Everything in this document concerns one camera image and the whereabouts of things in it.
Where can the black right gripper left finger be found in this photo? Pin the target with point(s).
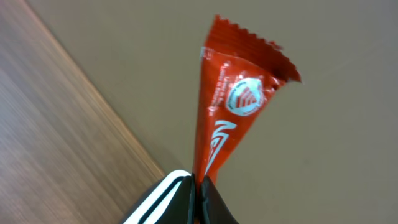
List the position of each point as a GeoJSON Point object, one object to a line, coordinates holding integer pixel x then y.
{"type": "Point", "coordinates": [181, 209]}

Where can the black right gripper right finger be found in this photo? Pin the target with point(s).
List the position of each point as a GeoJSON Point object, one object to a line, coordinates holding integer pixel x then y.
{"type": "Point", "coordinates": [211, 208]}

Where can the red coffee stick sachet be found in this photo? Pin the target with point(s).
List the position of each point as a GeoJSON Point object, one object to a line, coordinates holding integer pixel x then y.
{"type": "Point", "coordinates": [240, 73]}

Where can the white barcode scanner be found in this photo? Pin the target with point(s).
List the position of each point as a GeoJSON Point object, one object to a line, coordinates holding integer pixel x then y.
{"type": "Point", "coordinates": [153, 202]}

